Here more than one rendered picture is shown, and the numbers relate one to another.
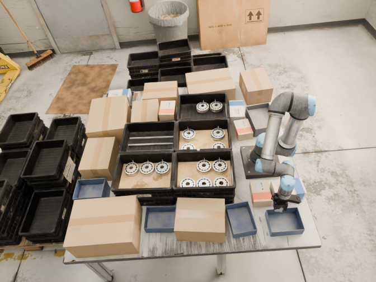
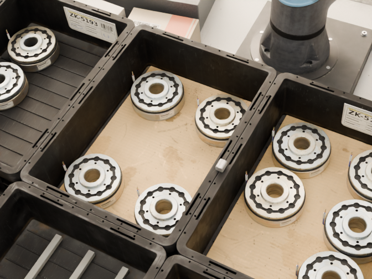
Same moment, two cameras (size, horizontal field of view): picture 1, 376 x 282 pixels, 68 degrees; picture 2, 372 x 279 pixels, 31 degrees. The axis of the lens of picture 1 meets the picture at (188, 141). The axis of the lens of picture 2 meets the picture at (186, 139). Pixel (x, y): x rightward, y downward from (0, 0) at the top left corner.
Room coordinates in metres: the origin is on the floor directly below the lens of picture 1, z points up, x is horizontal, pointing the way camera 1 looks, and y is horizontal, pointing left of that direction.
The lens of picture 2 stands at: (0.94, 0.50, 1.85)
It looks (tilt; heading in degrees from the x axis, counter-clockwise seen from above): 54 degrees down; 298
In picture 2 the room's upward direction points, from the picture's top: 8 degrees counter-clockwise
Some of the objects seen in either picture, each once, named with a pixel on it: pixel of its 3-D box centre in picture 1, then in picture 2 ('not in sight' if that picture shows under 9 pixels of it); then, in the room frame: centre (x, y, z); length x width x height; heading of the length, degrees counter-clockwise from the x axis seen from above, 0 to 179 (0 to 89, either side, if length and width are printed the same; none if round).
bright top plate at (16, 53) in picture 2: (216, 105); (31, 44); (1.69, -0.27, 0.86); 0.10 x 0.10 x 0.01
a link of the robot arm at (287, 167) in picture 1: (284, 170); not in sight; (0.86, -0.53, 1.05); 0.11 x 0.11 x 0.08; 69
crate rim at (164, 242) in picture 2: (202, 135); (153, 125); (1.33, -0.11, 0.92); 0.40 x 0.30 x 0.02; 83
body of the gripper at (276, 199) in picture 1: (280, 199); not in sight; (0.76, -0.51, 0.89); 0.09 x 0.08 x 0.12; 87
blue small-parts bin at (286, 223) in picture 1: (283, 221); not in sight; (0.69, -0.53, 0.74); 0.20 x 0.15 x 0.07; 87
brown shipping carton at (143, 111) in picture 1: (146, 118); not in sight; (1.72, 0.33, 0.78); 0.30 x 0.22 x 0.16; 178
